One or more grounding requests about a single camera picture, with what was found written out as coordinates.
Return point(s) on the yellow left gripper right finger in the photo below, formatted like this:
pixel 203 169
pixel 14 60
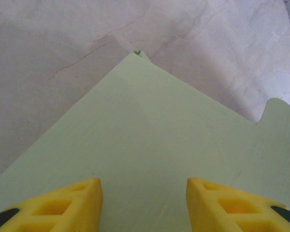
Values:
pixel 232 207

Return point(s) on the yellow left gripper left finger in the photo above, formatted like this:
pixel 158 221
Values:
pixel 62 207

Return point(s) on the light green cloth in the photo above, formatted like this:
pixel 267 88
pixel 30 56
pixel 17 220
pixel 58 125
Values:
pixel 145 133

